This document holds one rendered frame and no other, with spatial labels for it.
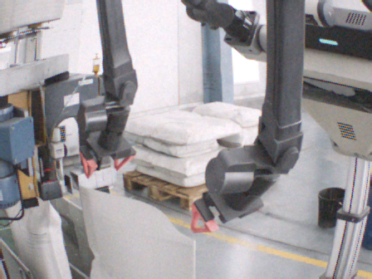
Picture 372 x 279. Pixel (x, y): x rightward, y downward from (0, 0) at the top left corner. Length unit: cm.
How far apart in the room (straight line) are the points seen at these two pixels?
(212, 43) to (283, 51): 660
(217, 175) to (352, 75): 45
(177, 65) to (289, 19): 636
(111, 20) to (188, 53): 608
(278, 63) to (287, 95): 6
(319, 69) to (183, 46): 597
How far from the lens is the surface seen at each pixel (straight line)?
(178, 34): 702
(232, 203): 93
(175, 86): 703
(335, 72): 114
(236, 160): 82
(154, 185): 438
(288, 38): 70
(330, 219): 364
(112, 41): 110
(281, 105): 77
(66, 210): 226
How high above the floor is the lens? 149
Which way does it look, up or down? 13 degrees down
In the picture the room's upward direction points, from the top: 1 degrees counter-clockwise
